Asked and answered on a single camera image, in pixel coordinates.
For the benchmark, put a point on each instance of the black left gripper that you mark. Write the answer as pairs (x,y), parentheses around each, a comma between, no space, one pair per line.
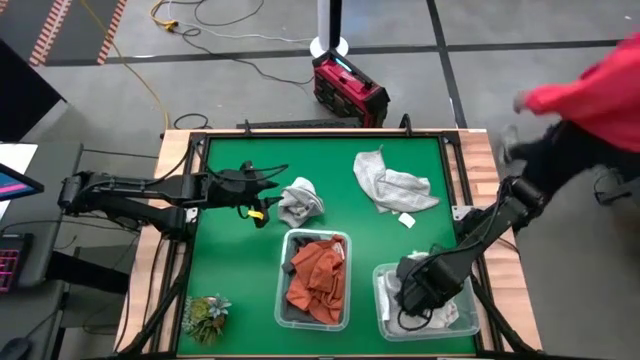
(230,190)

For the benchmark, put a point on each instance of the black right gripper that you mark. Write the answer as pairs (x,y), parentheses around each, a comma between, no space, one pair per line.
(430,285)

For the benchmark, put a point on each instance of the clear plastic bin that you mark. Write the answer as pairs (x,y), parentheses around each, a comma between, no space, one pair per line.
(470,320)
(280,320)

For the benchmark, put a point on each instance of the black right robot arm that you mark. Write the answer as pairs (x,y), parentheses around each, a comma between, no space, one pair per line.
(490,235)

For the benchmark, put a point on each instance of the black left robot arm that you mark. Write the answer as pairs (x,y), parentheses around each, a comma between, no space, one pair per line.
(150,190)

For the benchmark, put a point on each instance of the black table clamp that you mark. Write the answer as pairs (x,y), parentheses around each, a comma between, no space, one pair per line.
(406,125)
(246,131)

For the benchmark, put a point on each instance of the long black bar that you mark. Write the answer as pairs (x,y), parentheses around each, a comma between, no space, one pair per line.
(300,123)

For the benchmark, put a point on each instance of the green table mat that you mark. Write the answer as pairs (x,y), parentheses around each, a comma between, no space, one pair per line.
(240,280)

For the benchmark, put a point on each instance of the red and black toolbox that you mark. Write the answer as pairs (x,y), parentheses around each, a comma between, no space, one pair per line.
(350,90)

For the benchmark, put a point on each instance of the small succulent plant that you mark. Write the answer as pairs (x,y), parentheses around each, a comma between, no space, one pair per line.
(205,320)

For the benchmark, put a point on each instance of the white tower fan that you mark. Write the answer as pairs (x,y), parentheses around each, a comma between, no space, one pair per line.
(320,47)

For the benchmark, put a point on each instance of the black desk crossbar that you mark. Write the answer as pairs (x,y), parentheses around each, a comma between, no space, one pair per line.
(90,272)

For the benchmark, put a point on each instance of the grey desk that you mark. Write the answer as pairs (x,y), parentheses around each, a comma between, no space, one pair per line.
(60,200)

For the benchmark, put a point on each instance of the person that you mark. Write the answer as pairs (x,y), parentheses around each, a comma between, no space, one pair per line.
(600,100)

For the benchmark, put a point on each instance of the computer screen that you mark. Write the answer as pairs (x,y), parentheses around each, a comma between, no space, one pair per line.
(17,184)

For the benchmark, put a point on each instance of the black panel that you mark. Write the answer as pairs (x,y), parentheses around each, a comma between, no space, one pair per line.
(25,100)

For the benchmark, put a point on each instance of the backlit keyboard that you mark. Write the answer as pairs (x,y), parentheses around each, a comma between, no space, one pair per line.
(12,262)

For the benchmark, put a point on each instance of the black computer mouse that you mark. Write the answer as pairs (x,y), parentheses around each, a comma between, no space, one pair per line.
(15,350)

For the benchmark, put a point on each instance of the black diagonal frame strut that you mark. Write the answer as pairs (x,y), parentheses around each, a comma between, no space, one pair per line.
(159,300)
(500,320)

